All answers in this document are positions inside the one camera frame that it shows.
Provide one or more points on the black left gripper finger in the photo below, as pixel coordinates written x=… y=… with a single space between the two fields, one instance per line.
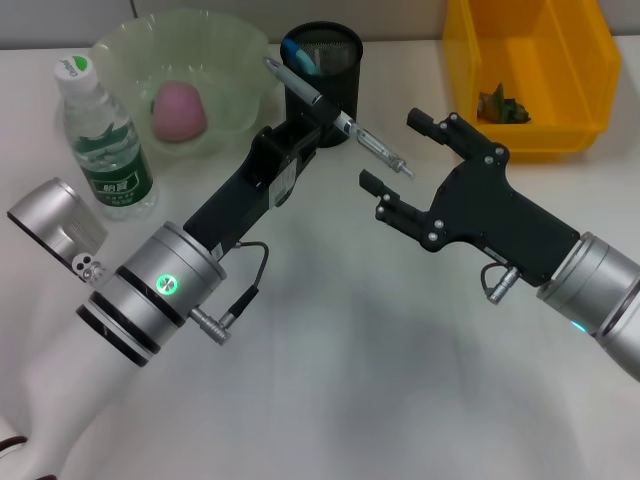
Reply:
x=325 y=125

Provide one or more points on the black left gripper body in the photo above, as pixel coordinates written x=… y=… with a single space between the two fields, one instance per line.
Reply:
x=250 y=195

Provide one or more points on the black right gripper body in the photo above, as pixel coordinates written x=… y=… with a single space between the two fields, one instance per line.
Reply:
x=490 y=215

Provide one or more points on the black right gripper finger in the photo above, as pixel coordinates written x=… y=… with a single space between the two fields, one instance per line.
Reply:
x=400 y=212
x=460 y=135

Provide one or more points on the green plastic wrapper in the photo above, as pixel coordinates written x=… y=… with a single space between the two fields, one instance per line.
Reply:
x=500 y=107

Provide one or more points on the silver ballpoint pen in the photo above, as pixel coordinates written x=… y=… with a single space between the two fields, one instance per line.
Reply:
x=295 y=85

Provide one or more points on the blue scissors with sheath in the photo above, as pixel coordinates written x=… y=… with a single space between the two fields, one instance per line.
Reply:
x=300 y=57

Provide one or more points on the clear bottle with green label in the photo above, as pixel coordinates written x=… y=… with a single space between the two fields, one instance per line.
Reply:
x=110 y=150

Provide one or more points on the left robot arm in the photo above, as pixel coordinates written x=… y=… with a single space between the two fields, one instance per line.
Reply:
x=140 y=300

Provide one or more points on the black mesh pen holder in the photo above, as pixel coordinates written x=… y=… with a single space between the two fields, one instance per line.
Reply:
x=345 y=65

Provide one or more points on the silver left gripper stud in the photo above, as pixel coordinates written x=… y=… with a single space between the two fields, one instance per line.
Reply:
x=218 y=250

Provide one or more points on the yellow plastic bin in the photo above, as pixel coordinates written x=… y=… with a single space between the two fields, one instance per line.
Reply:
x=550 y=55

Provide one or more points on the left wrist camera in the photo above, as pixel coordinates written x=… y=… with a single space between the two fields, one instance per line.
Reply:
x=55 y=220

